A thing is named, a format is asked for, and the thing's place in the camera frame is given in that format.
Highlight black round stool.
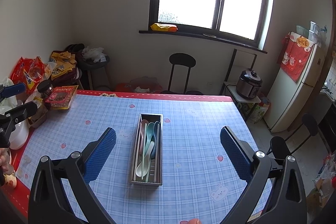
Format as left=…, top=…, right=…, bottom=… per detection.
left=161, top=53, right=203, bottom=96

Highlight cream white chopstick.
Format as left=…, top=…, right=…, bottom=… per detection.
left=133, top=133, right=141, bottom=181

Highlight red snack bag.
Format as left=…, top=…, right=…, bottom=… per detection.
left=10, top=56, right=45, bottom=95

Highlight person's left hand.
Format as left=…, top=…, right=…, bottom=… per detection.
left=1, top=148, right=17, bottom=189

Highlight blue plaid tablecloth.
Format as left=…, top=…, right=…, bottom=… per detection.
left=17, top=95, right=257, bottom=223

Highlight dark glass jar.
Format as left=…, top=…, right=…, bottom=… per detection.
left=37, top=80, right=54, bottom=101

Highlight mint green spoon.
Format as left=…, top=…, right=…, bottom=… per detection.
left=141, top=122, right=156, bottom=180

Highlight yellow bag on windowsill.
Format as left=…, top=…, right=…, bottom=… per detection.
left=150, top=23, right=178, bottom=32

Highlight red cloth on refrigerator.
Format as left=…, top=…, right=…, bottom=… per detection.
left=278, top=32, right=314, bottom=82

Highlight white refrigerator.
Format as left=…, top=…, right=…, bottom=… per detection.
left=264, top=41, right=325, bottom=133

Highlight beige chopstick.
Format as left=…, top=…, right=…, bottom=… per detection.
left=154, top=131, right=159, bottom=183

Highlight black side stool with bags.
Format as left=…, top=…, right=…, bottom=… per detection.
left=65, top=43, right=112, bottom=91

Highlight black metal rack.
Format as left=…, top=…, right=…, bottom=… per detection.
left=219, top=48, right=263, bottom=121

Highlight yellow snack bags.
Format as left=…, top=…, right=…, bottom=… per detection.
left=50, top=51, right=77, bottom=80

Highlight black rice cooker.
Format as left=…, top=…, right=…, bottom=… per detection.
left=236, top=70, right=263, bottom=100

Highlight black chair by refrigerator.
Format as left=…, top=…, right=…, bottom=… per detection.
left=266, top=113, right=332, bottom=159

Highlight white plastic container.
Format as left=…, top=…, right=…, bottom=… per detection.
left=9, top=120, right=29, bottom=150

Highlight pink spoon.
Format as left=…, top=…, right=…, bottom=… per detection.
left=139, top=119, right=149, bottom=155

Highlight light blue spoon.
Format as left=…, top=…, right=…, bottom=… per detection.
left=152, top=121, right=161, bottom=153

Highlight clear nut snack package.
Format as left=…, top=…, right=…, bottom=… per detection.
left=45, top=85, right=78, bottom=110

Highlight steel utensil tray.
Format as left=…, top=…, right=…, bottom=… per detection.
left=129, top=114, right=163, bottom=186

